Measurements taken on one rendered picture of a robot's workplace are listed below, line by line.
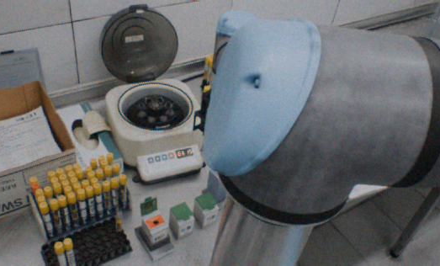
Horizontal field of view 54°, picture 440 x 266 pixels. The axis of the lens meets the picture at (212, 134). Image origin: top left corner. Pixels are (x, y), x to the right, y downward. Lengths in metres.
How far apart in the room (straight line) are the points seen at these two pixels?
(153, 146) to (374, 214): 1.58
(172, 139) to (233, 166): 0.81
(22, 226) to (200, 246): 0.40
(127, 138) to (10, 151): 0.28
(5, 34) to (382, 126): 1.05
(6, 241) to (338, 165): 0.87
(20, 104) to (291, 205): 1.01
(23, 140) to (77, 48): 0.30
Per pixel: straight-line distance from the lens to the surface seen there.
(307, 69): 0.28
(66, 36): 1.26
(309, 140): 0.29
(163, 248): 1.00
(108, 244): 1.00
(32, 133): 1.20
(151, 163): 1.11
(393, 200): 2.57
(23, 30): 1.23
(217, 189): 1.04
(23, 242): 1.06
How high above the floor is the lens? 1.73
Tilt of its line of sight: 42 degrees down
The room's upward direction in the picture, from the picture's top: 8 degrees clockwise
